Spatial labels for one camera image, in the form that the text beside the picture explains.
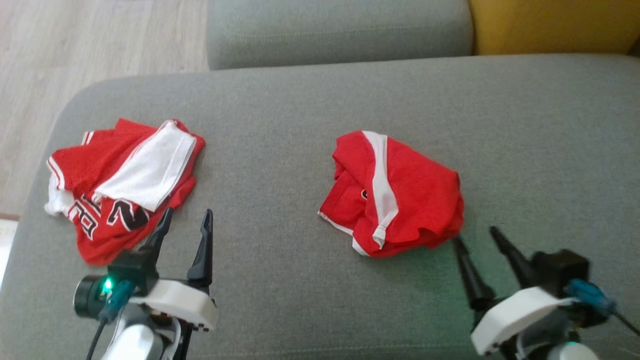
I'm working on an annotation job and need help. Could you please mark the red shorts with white stripe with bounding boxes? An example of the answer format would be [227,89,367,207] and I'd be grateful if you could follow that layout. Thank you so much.
[317,130,465,259]

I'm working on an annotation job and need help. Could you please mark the grey sofa seat, large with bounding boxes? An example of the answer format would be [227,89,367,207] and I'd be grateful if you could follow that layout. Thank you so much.
[0,54,640,360]

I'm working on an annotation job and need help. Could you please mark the red basketball jersey with number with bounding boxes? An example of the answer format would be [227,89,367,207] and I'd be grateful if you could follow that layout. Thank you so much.
[44,118,207,266]

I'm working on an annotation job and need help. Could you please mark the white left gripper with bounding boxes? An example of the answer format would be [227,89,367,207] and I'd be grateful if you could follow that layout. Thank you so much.
[130,207,218,333]

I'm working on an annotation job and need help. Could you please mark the large yellow sofa backrest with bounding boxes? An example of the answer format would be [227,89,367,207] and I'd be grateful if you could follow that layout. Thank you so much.
[468,0,640,57]

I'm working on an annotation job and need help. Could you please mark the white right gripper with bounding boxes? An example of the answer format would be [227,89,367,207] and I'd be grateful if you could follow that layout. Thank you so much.
[452,226,572,357]

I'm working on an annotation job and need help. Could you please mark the grey sofa seat cushion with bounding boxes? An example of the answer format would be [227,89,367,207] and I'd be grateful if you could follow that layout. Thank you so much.
[206,0,475,71]

